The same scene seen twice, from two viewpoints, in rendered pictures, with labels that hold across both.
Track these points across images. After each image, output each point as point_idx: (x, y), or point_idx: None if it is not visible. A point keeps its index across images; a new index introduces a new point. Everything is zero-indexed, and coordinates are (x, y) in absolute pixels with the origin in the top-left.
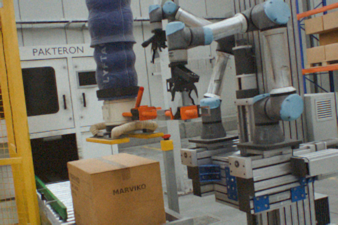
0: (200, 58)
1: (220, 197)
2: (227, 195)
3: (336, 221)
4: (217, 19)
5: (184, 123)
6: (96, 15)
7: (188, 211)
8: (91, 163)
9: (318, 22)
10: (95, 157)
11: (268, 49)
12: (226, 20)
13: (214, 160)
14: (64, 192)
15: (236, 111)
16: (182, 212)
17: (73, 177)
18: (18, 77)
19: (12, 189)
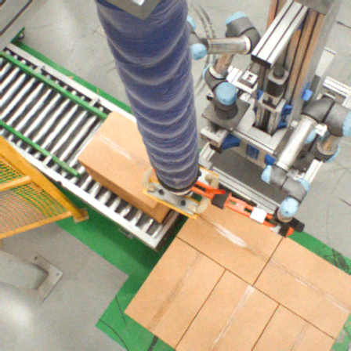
0: None
1: (235, 148)
2: (244, 152)
3: (253, 0)
4: None
5: None
6: (172, 165)
7: (93, 4)
8: (117, 167)
9: None
10: (95, 135)
11: (330, 138)
12: (304, 135)
13: (232, 133)
14: (1, 99)
15: (259, 108)
16: (86, 6)
17: (95, 173)
18: (3, 144)
19: (26, 191)
